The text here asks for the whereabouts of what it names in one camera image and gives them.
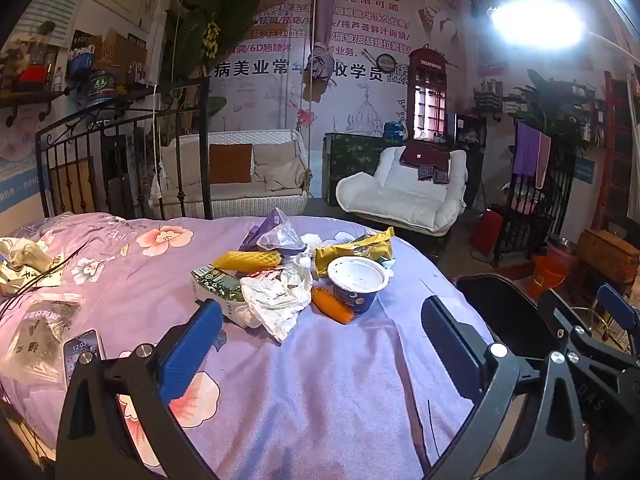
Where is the purple floral bedsheet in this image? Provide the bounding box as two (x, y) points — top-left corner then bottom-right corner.
(0, 212), (493, 480)

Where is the purple plastic bag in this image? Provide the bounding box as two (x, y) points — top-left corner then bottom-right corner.
(239, 207), (307, 256)

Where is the green floral cabinet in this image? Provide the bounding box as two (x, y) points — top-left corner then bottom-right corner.
(322, 132), (408, 207)

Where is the white wicker swing sofa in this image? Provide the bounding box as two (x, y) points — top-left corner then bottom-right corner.
(150, 129), (313, 220)

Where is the beige cushion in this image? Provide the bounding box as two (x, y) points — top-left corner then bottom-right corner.
(252, 142), (307, 192)
(161, 137), (211, 196)

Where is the bright lamp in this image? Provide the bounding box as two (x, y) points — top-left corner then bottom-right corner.
(487, 0), (588, 51)

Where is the pink basin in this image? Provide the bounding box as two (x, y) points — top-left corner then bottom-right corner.
(545, 237), (581, 271)

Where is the brown cushion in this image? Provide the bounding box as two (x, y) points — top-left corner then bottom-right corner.
(209, 143), (253, 184)

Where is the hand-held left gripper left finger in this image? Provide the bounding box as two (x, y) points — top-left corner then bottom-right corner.
(55, 299), (223, 480)

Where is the small black television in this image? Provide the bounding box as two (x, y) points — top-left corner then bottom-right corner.
(454, 112), (487, 143)

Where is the yellow knitted corn toy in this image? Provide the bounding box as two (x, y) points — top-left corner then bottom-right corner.
(214, 250), (283, 273)

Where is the white plastic wrapper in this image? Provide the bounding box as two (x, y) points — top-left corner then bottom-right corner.
(240, 267), (313, 343)

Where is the white tissue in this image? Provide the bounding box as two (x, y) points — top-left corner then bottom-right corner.
(292, 234), (328, 281)

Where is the red telephone booth cabinet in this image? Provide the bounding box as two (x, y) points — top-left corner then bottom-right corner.
(406, 46), (449, 141)

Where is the purple folded umbrella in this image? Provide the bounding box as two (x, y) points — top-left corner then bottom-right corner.
(305, 0), (336, 81)

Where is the red wooden ladder shelf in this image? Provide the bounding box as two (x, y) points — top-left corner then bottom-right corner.
(602, 72), (640, 231)

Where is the potted green plant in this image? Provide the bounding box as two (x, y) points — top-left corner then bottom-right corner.
(515, 70), (591, 161)

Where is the purple towel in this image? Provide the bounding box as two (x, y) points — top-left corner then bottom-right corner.
(512, 122), (551, 188)

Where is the orange foam fruit net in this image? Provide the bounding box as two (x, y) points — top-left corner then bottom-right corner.
(311, 286), (355, 325)

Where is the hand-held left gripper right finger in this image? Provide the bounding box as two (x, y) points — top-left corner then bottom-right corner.
(421, 296), (586, 480)

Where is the crumpled cream paper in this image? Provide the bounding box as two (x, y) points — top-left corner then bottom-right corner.
(0, 237), (63, 297)

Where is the large wall poster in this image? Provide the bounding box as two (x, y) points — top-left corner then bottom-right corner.
(210, 0), (461, 136)

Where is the black trash bin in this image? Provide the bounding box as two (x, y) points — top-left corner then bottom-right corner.
(456, 274), (566, 366)

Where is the dark red cloth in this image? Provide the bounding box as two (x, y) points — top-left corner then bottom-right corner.
(400, 144), (452, 183)

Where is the small shelf with bottles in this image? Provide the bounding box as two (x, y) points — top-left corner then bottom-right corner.
(472, 77), (503, 121)

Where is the green tin can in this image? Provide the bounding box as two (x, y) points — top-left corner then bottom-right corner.
(87, 67), (118, 107)

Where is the green and white carton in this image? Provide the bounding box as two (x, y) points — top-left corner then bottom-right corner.
(191, 266), (261, 328)

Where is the yellow snack wrapper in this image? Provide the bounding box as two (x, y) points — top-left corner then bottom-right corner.
(314, 227), (396, 278)

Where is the orange bucket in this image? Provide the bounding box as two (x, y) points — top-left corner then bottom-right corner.
(527, 256), (568, 301)

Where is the cardboard box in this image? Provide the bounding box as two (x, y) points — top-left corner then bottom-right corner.
(102, 29), (148, 83)

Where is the black iron rack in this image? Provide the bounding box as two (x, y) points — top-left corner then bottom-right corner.
(492, 160), (576, 266)

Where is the blue yogurt cup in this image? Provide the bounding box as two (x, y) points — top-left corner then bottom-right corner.
(327, 256), (390, 315)

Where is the red bag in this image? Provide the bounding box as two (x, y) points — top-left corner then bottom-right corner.
(469, 208), (506, 257)

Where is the banana plant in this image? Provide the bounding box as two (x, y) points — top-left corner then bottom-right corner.
(165, 0), (308, 126)

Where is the white recliner chair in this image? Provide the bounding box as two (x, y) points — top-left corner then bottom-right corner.
(335, 146), (468, 237)

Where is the black iron bed frame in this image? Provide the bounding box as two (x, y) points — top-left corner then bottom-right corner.
(34, 77), (213, 221)

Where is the clear bag with dark contents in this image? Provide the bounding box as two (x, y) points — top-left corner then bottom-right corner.
(0, 292), (83, 386)

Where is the stool with patterned cushion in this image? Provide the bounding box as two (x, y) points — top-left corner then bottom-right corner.
(575, 229), (640, 283)

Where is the smartphone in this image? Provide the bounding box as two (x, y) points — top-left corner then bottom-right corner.
(62, 329), (107, 388)

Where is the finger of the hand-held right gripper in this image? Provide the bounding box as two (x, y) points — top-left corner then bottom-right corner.
(596, 284), (640, 348)
(537, 288), (640, 378)

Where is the wooden wall shelf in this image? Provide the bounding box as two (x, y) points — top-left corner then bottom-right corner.
(0, 87), (71, 128)

